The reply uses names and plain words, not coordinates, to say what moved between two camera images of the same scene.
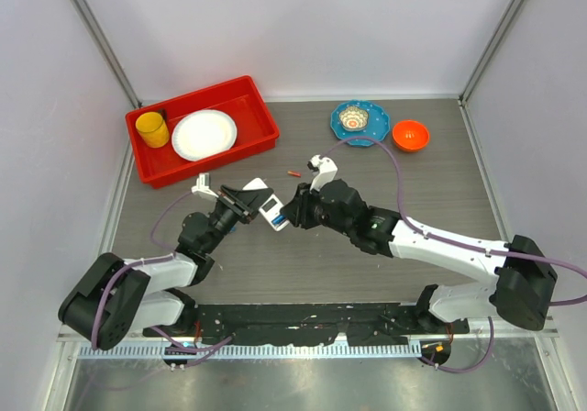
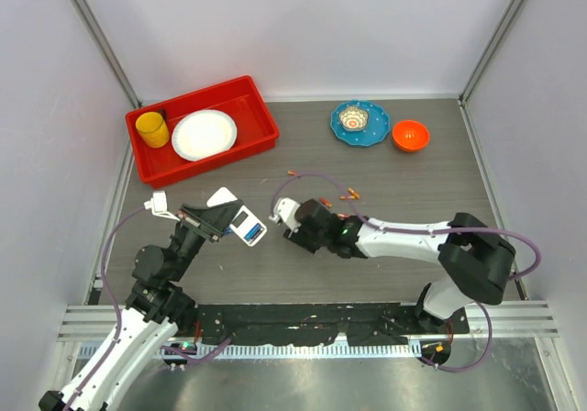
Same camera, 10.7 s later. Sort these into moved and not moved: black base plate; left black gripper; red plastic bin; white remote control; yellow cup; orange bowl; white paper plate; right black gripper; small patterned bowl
Moved: left black gripper; right black gripper; white remote control
Not moved: black base plate; yellow cup; white paper plate; orange bowl; red plastic bin; small patterned bowl
